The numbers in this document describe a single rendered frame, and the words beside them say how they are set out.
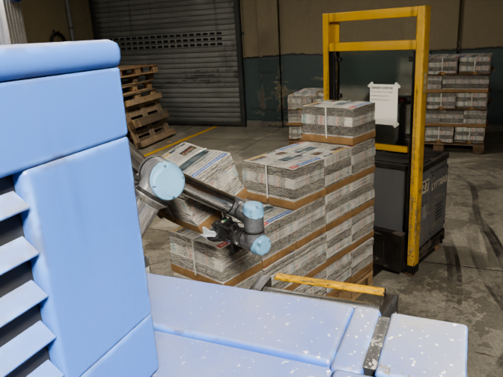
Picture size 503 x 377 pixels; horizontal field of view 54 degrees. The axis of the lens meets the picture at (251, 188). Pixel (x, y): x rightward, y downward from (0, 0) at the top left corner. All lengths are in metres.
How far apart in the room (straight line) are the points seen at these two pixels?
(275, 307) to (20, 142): 0.23
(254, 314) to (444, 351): 0.13
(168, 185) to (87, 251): 1.34
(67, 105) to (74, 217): 0.05
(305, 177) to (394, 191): 1.23
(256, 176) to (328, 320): 2.43
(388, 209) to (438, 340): 3.52
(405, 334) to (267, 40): 9.15
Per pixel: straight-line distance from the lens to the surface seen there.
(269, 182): 2.72
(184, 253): 2.49
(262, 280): 2.03
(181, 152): 2.28
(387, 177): 3.80
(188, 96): 10.31
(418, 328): 0.37
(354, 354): 0.34
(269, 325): 0.37
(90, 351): 0.28
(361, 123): 3.14
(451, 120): 7.37
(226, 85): 9.88
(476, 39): 8.88
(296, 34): 9.34
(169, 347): 0.36
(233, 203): 1.89
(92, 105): 0.25
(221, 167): 2.08
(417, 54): 3.40
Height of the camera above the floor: 1.75
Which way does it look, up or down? 17 degrees down
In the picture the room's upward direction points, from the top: 3 degrees counter-clockwise
